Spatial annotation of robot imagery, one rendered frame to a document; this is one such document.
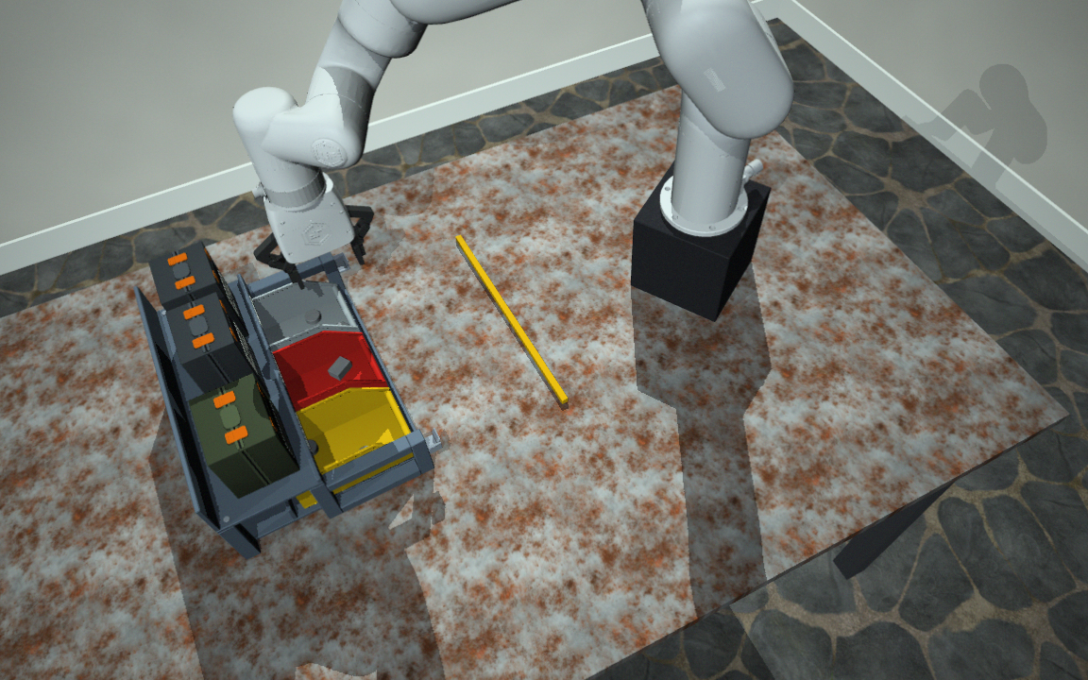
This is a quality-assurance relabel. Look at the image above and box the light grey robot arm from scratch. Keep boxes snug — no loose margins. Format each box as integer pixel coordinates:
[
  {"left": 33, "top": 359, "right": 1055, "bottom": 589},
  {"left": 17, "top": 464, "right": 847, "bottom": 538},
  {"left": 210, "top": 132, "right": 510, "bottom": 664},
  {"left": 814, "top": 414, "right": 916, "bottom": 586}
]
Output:
[{"left": 232, "top": 0, "right": 794, "bottom": 237}]

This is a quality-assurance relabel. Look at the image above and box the red open bin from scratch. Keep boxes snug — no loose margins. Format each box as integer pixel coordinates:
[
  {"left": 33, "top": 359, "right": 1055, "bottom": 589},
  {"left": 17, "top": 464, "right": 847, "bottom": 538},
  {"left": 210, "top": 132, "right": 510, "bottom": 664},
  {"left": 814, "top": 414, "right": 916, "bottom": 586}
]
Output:
[{"left": 273, "top": 331, "right": 388, "bottom": 411}]

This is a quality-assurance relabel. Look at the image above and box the olive green case with orange latches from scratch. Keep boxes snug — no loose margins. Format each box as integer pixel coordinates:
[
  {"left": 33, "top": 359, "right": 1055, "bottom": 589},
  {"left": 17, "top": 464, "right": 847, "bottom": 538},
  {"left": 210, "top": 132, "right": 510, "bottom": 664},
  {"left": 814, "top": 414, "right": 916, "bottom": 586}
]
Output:
[{"left": 188, "top": 373, "right": 300, "bottom": 499}]

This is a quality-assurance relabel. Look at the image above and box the grey metal bin rack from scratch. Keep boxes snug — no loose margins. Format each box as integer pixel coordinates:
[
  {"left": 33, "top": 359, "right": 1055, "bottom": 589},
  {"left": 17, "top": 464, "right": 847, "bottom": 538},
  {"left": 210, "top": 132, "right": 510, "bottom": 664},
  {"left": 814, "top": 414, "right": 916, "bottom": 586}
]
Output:
[{"left": 133, "top": 252, "right": 443, "bottom": 560}]

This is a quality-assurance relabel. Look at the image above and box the yellow vertical bar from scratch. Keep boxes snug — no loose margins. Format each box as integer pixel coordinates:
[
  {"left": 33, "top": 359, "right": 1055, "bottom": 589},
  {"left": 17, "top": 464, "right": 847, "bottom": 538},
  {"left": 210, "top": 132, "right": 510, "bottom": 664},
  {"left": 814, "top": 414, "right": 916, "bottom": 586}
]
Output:
[{"left": 455, "top": 235, "right": 568, "bottom": 404}]

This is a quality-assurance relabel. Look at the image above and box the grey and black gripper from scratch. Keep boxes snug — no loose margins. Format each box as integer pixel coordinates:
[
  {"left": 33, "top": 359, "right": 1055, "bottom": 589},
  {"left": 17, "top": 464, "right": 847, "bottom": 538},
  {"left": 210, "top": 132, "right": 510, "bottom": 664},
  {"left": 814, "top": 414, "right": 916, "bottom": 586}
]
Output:
[{"left": 254, "top": 173, "right": 374, "bottom": 290}]

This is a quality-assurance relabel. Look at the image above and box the yellow open bin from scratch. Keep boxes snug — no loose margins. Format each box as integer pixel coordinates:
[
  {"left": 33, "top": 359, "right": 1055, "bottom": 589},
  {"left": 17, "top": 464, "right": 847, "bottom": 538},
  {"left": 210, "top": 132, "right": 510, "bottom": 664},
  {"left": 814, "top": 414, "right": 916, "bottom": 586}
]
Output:
[{"left": 297, "top": 387, "right": 415, "bottom": 494}]

